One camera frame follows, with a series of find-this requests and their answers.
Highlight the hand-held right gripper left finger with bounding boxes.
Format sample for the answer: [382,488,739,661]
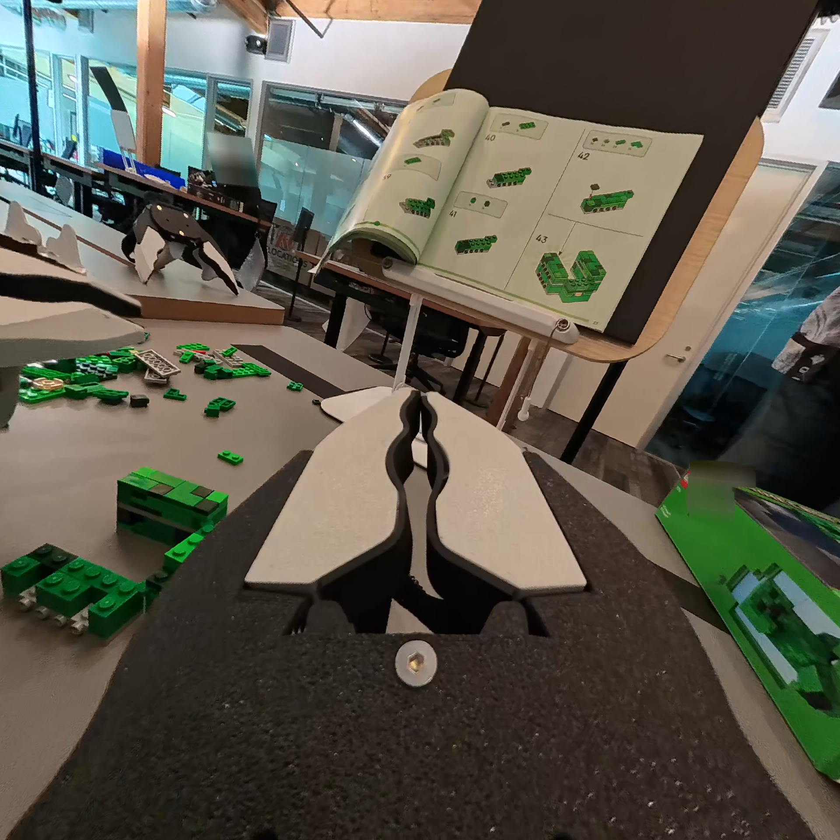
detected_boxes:
[243,389,422,636]

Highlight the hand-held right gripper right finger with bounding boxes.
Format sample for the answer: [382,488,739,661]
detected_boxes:
[422,392,588,636]

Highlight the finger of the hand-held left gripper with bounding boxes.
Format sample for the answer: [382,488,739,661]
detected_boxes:
[0,297,148,429]
[0,246,143,317]

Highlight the green brick u-shaped model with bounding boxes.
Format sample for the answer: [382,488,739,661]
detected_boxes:
[0,466,229,641]

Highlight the wood edged adjacent desk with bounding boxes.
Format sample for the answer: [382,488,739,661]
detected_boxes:
[0,177,286,327]

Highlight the grey desk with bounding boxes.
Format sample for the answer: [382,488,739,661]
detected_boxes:
[0,318,840,840]

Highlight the background office desk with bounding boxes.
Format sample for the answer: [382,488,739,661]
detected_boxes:
[294,249,526,408]

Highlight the white pointed plate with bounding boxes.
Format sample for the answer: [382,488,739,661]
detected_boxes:
[39,223,86,273]
[3,200,43,247]

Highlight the scattered loose toy bricks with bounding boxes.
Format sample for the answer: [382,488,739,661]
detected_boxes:
[16,340,306,467]

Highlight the spare black white gripper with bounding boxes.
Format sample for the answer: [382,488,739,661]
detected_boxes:
[121,202,240,296]

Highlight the black office chair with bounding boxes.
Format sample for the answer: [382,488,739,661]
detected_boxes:
[364,298,470,388]

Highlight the green toy brick box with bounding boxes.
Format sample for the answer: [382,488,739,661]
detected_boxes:
[656,469,840,782]

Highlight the brick instruction booklet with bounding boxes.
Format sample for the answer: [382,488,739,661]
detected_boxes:
[319,88,704,329]

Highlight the wooden support post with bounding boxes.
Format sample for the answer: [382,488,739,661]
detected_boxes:
[486,331,549,431]
[136,0,168,165]

